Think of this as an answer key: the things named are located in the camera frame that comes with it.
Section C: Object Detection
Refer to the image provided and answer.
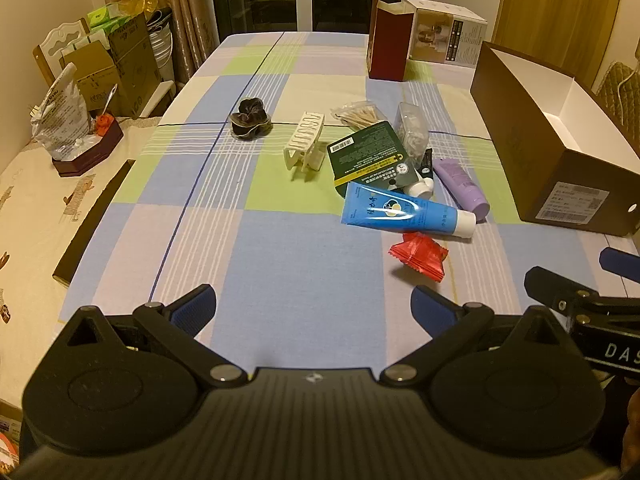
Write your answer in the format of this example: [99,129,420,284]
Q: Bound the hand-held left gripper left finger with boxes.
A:
[65,284,248,387]

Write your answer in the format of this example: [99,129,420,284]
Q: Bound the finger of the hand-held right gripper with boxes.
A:
[599,246,640,281]
[523,266,601,322]

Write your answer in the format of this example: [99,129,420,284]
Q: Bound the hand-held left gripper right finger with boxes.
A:
[380,285,576,387]

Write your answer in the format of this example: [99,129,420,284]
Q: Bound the red snack packet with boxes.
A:
[389,232,447,282]

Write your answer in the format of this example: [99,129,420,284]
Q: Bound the blue tube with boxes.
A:
[341,181,476,239]

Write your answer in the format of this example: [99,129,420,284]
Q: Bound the purple tube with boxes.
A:
[432,157,490,223]

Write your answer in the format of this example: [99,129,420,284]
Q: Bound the brown cardboard box container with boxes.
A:
[470,40,640,237]

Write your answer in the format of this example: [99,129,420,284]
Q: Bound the green face mask packet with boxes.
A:
[327,121,421,198]

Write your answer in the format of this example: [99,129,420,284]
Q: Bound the white hair claw clip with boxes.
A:
[282,111,326,182]

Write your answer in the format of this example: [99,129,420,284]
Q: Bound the person's right forearm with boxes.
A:
[620,387,640,468]

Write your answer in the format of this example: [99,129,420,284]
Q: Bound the checkered tablecloth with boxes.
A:
[59,31,640,361]

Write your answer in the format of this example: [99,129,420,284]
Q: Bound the small black white tube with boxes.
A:
[402,147,435,198]

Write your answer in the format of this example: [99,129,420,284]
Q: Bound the wicker chair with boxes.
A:
[595,61,640,126]

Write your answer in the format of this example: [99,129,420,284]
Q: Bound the beige embroidered cloth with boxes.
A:
[0,117,161,411]

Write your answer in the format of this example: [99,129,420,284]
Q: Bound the dark red tray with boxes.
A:
[52,116,124,177]

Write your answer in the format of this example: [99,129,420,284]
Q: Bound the clear plastic bag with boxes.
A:
[392,102,431,158]

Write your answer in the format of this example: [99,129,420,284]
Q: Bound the dark scrunchie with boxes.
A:
[228,98,272,139]

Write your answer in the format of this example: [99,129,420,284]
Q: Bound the bag of cotton swabs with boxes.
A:
[331,101,388,131]

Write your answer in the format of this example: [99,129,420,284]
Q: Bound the white printed plastic bag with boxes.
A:
[31,62,96,158]

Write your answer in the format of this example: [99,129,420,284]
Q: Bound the tall cardboard box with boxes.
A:
[107,14,161,120]

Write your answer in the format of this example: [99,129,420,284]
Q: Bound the low cardboard box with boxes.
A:
[61,42,121,116]

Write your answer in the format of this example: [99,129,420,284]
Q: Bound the white bucket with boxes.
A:
[147,10,176,83]

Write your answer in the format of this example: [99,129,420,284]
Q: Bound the yellow curtain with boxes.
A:
[492,0,626,91]

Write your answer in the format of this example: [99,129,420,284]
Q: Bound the dark red box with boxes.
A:
[367,0,416,82]

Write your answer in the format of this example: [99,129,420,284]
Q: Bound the white printed box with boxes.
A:
[401,0,488,68]

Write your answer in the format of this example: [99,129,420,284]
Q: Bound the beige curtain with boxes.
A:
[97,0,221,83]

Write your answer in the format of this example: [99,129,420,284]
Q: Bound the white chair back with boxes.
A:
[32,19,91,86]

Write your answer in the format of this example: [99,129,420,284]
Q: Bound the green tissue packs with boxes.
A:
[87,2,132,32]

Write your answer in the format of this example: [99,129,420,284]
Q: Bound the yellow plastic bag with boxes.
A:
[117,0,159,19]

